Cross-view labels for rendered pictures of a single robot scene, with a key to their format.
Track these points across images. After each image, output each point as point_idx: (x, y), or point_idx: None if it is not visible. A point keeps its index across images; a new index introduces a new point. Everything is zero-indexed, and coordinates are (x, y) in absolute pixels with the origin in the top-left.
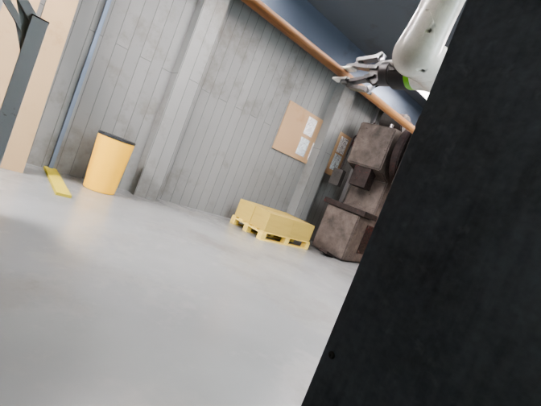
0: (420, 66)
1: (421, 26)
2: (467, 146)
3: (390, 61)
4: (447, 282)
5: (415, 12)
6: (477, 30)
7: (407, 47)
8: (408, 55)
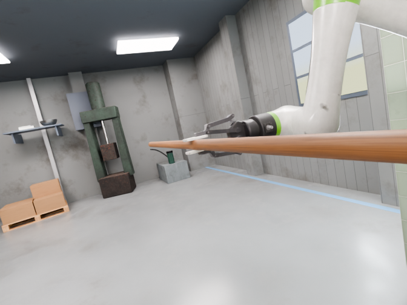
0: None
1: (339, 108)
2: None
3: (255, 123)
4: None
5: (324, 95)
6: None
7: (337, 125)
8: (337, 131)
